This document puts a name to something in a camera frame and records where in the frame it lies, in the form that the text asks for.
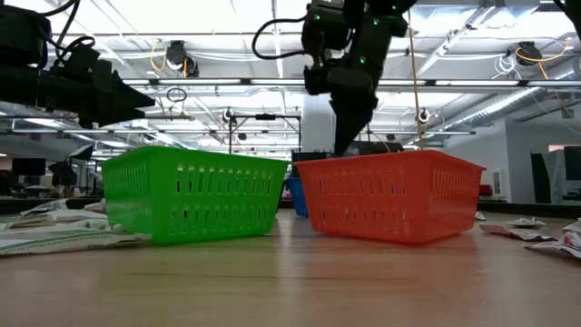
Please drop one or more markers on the green plastic basket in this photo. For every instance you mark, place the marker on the green plastic basket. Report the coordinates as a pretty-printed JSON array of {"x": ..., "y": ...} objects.
[{"x": 181, "y": 156}]

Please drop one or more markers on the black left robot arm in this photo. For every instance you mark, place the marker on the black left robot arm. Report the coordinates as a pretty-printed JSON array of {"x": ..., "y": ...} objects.
[{"x": 18, "y": 41}]

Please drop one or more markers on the black studio softbox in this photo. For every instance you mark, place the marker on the black studio softbox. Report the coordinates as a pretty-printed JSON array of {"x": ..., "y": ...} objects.
[{"x": 82, "y": 152}]

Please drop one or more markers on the orange plastic basket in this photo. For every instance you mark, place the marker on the orange plastic basket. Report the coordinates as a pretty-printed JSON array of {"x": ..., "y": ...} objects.
[{"x": 386, "y": 161}]

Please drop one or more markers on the blue plastic basket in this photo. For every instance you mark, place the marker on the blue plastic basket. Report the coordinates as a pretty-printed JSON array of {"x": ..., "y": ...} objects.
[{"x": 299, "y": 195}]

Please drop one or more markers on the black standing panel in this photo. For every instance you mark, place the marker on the black standing panel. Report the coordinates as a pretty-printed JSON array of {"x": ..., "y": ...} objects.
[{"x": 539, "y": 177}]

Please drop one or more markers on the black flat panel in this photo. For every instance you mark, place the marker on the black flat panel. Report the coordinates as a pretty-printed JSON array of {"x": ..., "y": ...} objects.
[
  {"x": 374, "y": 149},
  {"x": 313, "y": 157}
]

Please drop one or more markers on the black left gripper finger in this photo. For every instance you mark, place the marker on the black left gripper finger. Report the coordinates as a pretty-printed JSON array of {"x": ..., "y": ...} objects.
[
  {"x": 118, "y": 117},
  {"x": 129, "y": 97}
]

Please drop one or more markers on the silver ventilation duct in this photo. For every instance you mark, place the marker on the silver ventilation duct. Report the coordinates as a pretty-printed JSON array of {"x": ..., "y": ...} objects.
[{"x": 499, "y": 106}]

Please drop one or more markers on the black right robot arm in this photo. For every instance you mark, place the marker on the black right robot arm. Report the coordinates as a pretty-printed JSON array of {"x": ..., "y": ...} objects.
[{"x": 381, "y": 18}]

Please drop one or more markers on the long white gauze packet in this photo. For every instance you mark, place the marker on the long white gauze packet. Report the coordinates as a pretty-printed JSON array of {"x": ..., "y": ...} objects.
[
  {"x": 68, "y": 243},
  {"x": 68, "y": 217},
  {"x": 45, "y": 206},
  {"x": 95, "y": 206},
  {"x": 54, "y": 226}
]

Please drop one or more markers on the white red-print packet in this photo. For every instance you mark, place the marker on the white red-print packet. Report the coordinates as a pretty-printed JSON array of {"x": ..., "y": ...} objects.
[
  {"x": 526, "y": 222},
  {"x": 563, "y": 247},
  {"x": 517, "y": 234}
]

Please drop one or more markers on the grey hanging cloth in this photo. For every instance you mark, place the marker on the grey hanging cloth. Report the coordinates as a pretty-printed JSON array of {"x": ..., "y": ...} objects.
[{"x": 556, "y": 177}]

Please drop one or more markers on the red storage bin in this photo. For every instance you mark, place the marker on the red storage bin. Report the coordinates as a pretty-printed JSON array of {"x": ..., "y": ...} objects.
[{"x": 485, "y": 190}]

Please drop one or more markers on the black wall monitor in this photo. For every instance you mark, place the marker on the black wall monitor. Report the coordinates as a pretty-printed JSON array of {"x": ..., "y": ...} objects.
[{"x": 573, "y": 163}]

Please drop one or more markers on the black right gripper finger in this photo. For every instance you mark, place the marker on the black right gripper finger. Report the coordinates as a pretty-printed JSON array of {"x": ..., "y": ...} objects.
[
  {"x": 362, "y": 111},
  {"x": 341, "y": 122}
]

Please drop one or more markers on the black computer monitor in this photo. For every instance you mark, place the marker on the black computer monitor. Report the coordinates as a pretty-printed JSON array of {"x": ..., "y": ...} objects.
[{"x": 28, "y": 166}]

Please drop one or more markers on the white building column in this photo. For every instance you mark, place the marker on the white building column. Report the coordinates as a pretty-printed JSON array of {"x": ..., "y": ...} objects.
[{"x": 315, "y": 129}]

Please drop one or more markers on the white barcode-print wipe packet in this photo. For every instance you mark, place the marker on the white barcode-print wipe packet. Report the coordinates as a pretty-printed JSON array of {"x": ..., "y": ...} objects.
[{"x": 480, "y": 216}]

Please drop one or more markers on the black robot station frame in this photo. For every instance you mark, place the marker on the black robot station frame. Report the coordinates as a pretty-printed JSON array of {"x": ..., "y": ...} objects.
[{"x": 265, "y": 116}]

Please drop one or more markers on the long ceiling light bar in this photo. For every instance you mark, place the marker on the long ceiling light bar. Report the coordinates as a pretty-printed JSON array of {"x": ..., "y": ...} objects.
[{"x": 204, "y": 82}]

